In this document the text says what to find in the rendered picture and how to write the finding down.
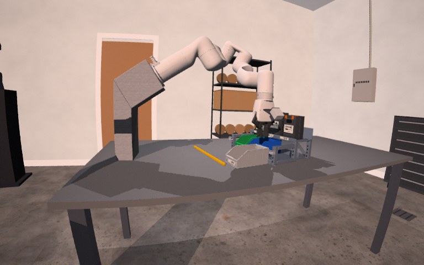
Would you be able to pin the blue open bin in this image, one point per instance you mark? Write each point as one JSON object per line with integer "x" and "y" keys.
{"x": 266, "y": 141}

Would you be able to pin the green open bin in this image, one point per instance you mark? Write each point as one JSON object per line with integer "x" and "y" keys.
{"x": 245, "y": 139}

